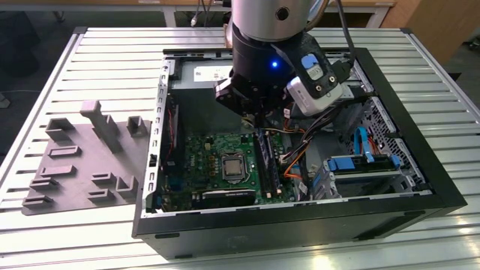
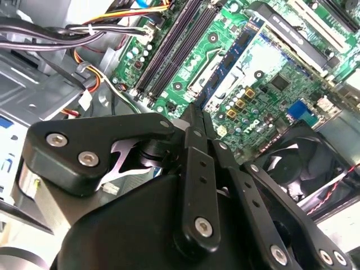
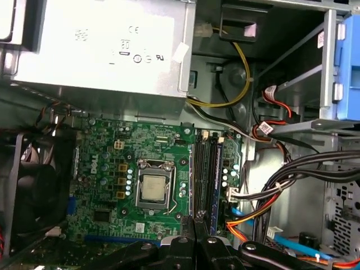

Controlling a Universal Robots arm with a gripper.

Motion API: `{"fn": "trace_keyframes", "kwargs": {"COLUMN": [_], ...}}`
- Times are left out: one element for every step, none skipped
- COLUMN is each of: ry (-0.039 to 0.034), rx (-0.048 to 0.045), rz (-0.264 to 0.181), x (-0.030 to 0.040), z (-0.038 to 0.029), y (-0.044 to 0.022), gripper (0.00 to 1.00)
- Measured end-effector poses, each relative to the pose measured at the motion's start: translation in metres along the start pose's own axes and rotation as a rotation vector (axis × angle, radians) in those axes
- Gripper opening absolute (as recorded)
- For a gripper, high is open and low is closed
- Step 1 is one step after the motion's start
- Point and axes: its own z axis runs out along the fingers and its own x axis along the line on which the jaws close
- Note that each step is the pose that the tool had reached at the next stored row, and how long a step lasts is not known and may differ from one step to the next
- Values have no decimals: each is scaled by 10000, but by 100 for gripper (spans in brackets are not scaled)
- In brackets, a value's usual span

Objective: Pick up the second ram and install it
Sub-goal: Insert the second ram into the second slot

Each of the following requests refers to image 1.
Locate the CPU socket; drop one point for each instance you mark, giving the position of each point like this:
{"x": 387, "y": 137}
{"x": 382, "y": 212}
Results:
{"x": 234, "y": 179}

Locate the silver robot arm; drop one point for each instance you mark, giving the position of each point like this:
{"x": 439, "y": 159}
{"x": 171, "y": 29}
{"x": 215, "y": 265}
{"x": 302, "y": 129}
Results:
{"x": 263, "y": 19}

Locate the black PC case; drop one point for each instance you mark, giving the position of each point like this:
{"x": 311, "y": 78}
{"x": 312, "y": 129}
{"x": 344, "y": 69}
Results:
{"x": 263, "y": 233}

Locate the silver disk bay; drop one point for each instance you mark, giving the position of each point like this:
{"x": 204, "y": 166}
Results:
{"x": 370, "y": 176}

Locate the grey power supply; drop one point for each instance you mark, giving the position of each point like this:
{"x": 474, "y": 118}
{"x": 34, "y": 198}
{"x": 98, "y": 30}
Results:
{"x": 195, "y": 109}

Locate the silver CPU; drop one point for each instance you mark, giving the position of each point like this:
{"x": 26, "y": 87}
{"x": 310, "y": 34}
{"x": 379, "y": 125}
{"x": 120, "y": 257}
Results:
{"x": 234, "y": 167}

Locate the brown wooden cabinet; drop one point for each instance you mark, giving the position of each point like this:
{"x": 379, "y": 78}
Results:
{"x": 431, "y": 25}

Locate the grey stand foot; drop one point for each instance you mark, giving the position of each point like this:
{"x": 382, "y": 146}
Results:
{"x": 3, "y": 101}

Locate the white desk with wooden top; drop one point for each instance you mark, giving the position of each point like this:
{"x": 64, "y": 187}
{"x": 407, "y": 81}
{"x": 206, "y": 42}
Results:
{"x": 170, "y": 18}

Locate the green motherboard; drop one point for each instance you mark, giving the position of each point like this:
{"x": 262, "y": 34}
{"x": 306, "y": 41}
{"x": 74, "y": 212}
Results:
{"x": 199, "y": 146}

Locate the hard disk in blue carrier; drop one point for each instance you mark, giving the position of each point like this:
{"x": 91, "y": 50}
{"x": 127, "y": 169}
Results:
{"x": 339, "y": 164}

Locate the blue expansion slot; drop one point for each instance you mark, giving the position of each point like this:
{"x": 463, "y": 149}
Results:
{"x": 174, "y": 182}

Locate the grey parts rack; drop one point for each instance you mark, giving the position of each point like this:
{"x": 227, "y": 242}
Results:
{"x": 83, "y": 166}

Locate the silver drive cage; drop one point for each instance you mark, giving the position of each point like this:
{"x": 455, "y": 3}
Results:
{"x": 358, "y": 74}

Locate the black graphics card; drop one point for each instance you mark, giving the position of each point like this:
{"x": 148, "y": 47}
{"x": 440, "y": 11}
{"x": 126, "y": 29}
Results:
{"x": 224, "y": 200}

